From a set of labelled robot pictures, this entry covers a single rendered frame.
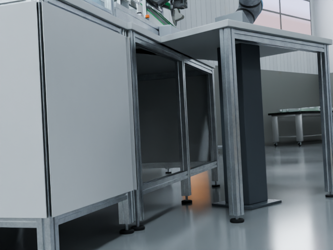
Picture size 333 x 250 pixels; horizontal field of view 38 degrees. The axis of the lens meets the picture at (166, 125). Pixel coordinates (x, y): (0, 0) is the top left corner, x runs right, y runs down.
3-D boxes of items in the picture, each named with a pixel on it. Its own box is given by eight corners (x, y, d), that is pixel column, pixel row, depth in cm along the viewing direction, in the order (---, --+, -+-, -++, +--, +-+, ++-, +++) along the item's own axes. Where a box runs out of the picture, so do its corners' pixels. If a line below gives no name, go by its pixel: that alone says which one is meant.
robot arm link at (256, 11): (254, 28, 261) (264, 13, 267) (255, 8, 250) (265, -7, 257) (234, 23, 265) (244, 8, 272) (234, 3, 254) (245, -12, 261)
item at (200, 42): (332, 44, 262) (332, 39, 262) (228, 25, 200) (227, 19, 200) (232, 62, 313) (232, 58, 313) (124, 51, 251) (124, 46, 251)
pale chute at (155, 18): (175, 38, 304) (179, 32, 303) (165, 35, 293) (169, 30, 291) (147, 12, 314) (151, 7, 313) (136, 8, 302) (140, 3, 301)
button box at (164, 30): (183, 42, 270) (182, 31, 270) (171, 35, 250) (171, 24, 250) (171, 43, 272) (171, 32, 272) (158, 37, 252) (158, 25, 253)
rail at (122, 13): (179, 54, 286) (178, 35, 287) (116, 25, 202) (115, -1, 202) (171, 55, 288) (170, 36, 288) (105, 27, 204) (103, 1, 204)
